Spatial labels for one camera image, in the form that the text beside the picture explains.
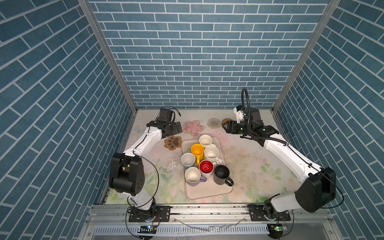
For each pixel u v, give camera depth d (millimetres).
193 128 1085
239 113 732
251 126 609
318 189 413
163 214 736
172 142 1001
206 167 882
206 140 956
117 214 750
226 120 1139
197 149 926
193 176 849
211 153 937
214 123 1118
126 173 456
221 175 850
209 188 826
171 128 807
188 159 870
